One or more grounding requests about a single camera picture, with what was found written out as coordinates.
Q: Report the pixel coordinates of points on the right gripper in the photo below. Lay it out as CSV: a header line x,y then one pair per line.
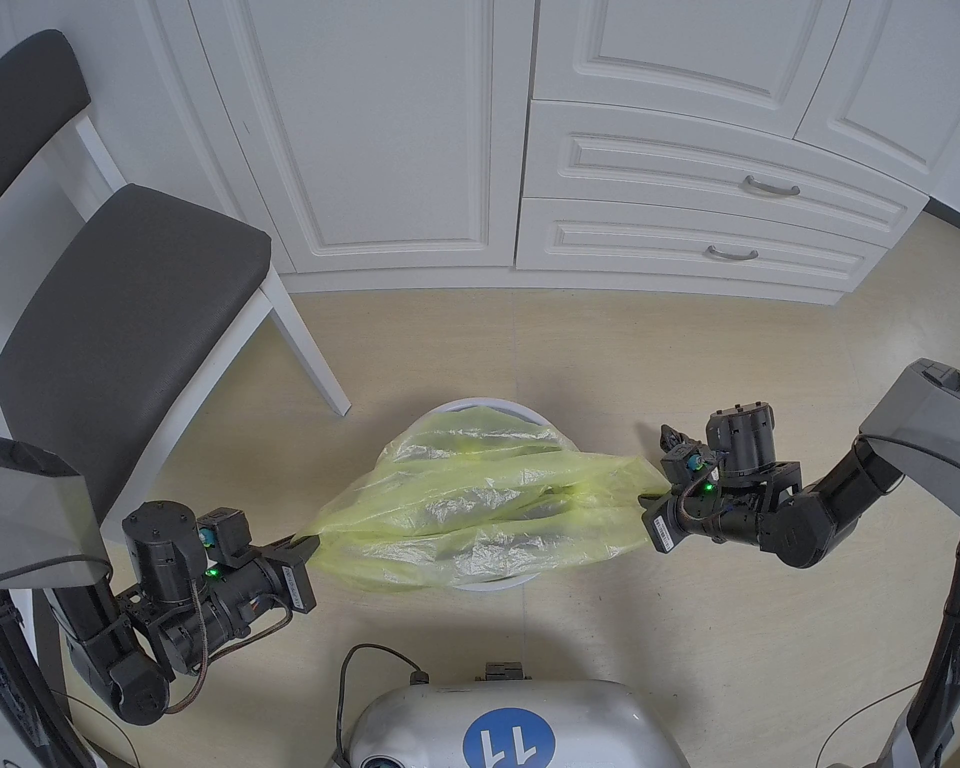
x,y
712,521

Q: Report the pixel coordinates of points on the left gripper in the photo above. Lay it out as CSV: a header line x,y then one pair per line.
x,y
251,596

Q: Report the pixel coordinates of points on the yellow-green plastic bag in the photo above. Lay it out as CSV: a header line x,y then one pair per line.
x,y
465,510

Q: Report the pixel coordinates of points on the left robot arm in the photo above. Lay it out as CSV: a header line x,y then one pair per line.
x,y
161,547

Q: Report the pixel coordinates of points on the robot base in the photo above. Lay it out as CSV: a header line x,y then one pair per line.
x,y
525,720

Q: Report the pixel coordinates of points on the white trash bin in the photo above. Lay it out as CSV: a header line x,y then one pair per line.
x,y
495,403

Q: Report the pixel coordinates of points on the white chair with grey seat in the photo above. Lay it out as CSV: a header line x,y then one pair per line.
x,y
135,315

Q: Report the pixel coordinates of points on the white wardrobe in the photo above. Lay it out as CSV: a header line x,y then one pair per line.
x,y
405,112

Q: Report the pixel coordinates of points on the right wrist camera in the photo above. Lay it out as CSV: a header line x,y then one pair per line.
x,y
694,465

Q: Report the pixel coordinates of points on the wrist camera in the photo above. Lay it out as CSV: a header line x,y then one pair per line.
x,y
694,465
229,529

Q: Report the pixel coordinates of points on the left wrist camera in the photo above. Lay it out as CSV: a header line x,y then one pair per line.
x,y
229,529

